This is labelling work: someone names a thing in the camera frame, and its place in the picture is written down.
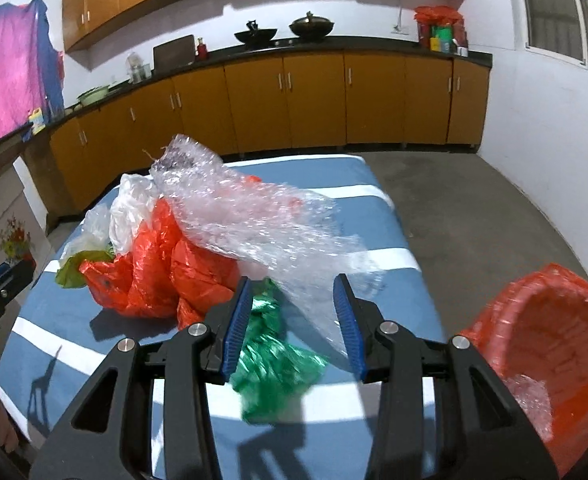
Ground clear glass jar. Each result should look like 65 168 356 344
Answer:
126 52 151 83

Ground wooden lower kitchen cabinets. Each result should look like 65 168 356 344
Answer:
49 50 490 221

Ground dark wooden cutting board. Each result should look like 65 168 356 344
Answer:
153 35 196 72

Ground black kitchen countertop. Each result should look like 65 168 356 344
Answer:
0 35 494 161

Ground yellow-green plastic bag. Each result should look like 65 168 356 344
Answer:
55 245 115 288

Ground small clear bubble wrap piece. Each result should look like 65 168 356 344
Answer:
504 374 557 443

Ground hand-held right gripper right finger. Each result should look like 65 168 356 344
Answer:
333 274 560 480

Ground shiny green plastic bag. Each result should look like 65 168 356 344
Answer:
229 277 327 423

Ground black open wok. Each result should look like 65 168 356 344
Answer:
234 20 279 50

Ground pink and blue hanging cloth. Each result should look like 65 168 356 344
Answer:
0 0 65 146

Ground red bin with orange liner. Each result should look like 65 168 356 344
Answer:
456 262 588 478

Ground orange bag over containers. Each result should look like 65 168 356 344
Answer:
414 6 467 51

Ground white plastic bag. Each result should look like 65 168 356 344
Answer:
81 172 162 256

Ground clear bubble wrap sheet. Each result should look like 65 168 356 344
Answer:
149 134 390 361

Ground person's left hand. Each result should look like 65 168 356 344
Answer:
0 385 21 456

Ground blue white striped table cloth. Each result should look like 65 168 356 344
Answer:
0 155 447 480

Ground black wok with lid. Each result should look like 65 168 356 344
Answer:
289 10 335 41

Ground light green basin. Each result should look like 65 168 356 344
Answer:
77 85 111 107

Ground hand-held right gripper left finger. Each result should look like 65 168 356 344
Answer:
29 276 255 480

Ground white cabinet with flower print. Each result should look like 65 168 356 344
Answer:
0 155 50 271

